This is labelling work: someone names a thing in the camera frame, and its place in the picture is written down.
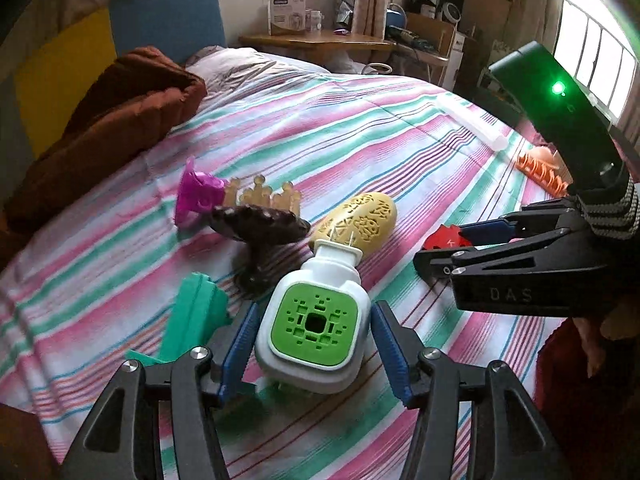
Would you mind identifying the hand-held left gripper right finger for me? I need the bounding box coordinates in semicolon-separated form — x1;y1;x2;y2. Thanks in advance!
370;301;573;480

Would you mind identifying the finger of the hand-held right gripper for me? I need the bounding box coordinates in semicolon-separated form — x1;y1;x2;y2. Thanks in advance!
461;199;581;242
414;230;588;281

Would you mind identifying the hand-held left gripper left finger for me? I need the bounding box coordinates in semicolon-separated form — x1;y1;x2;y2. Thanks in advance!
60;302;261;480

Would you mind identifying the red gear toy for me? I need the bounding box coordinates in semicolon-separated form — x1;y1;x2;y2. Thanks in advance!
422;224;473;253

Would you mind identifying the white green plug-in device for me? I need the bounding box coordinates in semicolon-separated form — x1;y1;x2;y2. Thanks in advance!
254;240;372;395

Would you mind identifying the dark brown mushroom toy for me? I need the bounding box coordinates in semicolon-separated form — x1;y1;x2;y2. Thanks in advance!
210;205;311;298

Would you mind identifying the purple plastic toy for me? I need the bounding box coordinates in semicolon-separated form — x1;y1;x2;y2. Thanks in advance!
174;156;226;228

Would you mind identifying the person's right forearm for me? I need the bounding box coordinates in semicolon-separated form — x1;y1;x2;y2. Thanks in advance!
572;177;640;242

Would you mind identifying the person's right hand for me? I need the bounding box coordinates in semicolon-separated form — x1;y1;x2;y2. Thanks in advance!
575;315;609;379

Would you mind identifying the green plastic toy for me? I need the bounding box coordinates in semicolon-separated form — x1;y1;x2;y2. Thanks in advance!
124;272;231;366

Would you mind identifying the orange plastic toy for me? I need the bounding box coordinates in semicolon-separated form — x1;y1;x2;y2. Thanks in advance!
516;146;571;197

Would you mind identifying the white plastic tube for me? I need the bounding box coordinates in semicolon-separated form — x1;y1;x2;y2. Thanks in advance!
437;96;508;153

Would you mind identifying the yellow perforated oval case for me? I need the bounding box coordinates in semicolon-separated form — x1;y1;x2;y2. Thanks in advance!
308;191;398;261

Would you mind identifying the white cabinet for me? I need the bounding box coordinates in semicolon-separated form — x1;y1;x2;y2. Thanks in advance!
440;30;478;88

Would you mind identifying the wooden shelf unit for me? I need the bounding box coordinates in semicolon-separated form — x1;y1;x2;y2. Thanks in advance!
404;12;453;58

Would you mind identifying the amber crown toy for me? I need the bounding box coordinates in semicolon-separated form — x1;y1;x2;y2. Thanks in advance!
222;174;303;218

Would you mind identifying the wooden desk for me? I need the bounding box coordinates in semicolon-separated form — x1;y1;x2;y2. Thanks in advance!
239;30;451;68

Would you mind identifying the brown quilt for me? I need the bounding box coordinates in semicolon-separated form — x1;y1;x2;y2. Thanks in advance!
0;46;208;256

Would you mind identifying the white cardboard box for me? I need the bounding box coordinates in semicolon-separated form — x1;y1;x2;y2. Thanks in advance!
267;0;307;37

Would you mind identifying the pale grey pillow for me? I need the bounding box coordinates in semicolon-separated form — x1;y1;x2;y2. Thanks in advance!
185;46;331;86

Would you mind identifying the grey yellow blue headboard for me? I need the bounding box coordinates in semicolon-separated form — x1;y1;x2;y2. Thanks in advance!
0;0;226;161

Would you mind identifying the window with white frame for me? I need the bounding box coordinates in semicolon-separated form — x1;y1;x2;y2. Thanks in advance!
555;0;640;126

